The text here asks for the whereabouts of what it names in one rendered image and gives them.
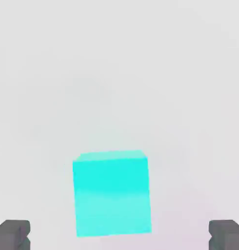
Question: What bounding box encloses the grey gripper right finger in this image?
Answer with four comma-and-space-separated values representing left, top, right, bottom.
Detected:
208, 219, 239, 250

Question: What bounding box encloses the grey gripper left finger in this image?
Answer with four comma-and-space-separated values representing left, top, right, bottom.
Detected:
0, 219, 31, 250

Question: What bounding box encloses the small cyan cube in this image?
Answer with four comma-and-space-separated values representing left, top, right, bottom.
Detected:
72, 149, 153, 238

